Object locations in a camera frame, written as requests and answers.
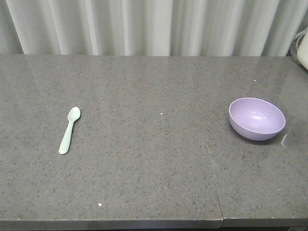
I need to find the light green plastic spoon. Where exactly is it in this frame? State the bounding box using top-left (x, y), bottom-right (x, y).
top-left (58, 107), bottom-right (81, 155)

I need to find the purple plastic bowl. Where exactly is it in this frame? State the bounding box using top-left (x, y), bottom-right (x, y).
top-left (229, 97), bottom-right (286, 141)

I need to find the white pleated curtain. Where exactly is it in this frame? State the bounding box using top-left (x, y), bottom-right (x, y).
top-left (0, 0), bottom-right (308, 56)

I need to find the white rice cooker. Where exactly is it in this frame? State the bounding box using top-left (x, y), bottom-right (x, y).
top-left (289, 28), bottom-right (308, 70)

